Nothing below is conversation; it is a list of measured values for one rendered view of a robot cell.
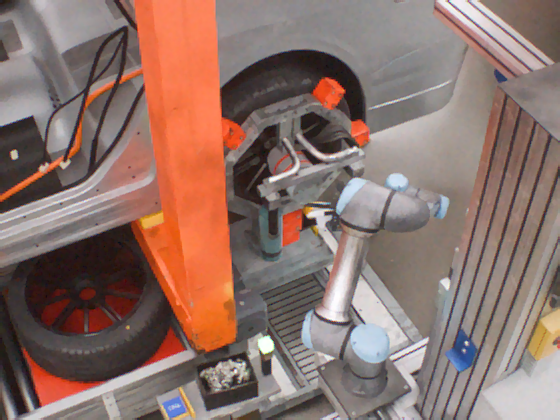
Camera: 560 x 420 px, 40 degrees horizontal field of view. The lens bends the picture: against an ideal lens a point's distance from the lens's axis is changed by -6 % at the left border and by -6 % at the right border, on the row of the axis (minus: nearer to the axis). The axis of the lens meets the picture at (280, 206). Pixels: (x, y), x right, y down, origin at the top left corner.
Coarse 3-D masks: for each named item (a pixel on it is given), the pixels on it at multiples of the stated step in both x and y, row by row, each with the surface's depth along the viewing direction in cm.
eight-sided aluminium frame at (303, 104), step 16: (304, 96) 296; (256, 112) 289; (272, 112) 292; (288, 112) 290; (304, 112) 294; (320, 112) 298; (336, 112) 304; (256, 128) 288; (336, 144) 322; (224, 160) 293; (320, 176) 330; (336, 176) 328; (320, 192) 330; (240, 208) 313; (256, 208) 322; (288, 208) 327
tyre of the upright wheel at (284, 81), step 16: (256, 64) 299; (272, 64) 300; (288, 64) 302; (304, 64) 308; (240, 80) 295; (256, 80) 293; (272, 80) 293; (288, 80) 293; (304, 80) 296; (320, 80) 302; (224, 96) 295; (240, 96) 291; (256, 96) 290; (272, 96) 293; (288, 96) 297; (224, 112) 292; (240, 112) 291
